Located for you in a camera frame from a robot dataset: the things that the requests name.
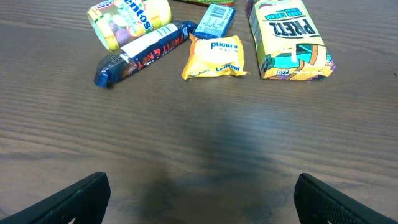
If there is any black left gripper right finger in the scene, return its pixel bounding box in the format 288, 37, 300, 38
294, 173, 397, 224

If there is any blue gum pack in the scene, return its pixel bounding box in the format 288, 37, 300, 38
193, 4, 236, 39

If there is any yellow Pretz snack box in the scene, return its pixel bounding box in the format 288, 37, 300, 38
246, 0, 336, 80

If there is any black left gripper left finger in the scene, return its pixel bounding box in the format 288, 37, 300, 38
1, 172, 111, 224

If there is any yellow Mentos candy bottle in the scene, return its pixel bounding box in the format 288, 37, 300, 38
87, 0, 172, 51

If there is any blue fruit and nut bar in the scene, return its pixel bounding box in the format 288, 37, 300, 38
93, 20, 198, 89

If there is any yellow Julie's Le-mond biscuit pack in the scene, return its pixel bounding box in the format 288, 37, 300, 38
182, 34, 249, 80

